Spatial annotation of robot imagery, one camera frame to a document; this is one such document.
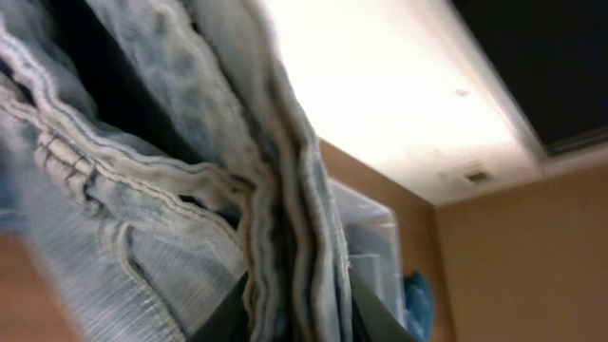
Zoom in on light washed jeans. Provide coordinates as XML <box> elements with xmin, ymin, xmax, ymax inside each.
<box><xmin>1</xmin><ymin>0</ymin><xmax>352</xmax><ymax>341</ymax></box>

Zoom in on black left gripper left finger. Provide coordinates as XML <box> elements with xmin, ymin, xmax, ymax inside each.
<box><xmin>187</xmin><ymin>274</ymin><xmax>249</xmax><ymax>342</ymax></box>

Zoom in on teal blue taped sweater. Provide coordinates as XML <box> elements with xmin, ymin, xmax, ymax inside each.
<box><xmin>403</xmin><ymin>271</ymin><xmax>435</xmax><ymax>342</ymax></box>

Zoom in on clear plastic storage bin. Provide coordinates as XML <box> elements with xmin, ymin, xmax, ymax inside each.
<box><xmin>330</xmin><ymin>180</ymin><xmax>407</xmax><ymax>326</ymax></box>

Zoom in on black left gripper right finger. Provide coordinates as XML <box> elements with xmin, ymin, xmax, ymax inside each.
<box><xmin>350</xmin><ymin>273</ymin><xmax>415</xmax><ymax>342</ymax></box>

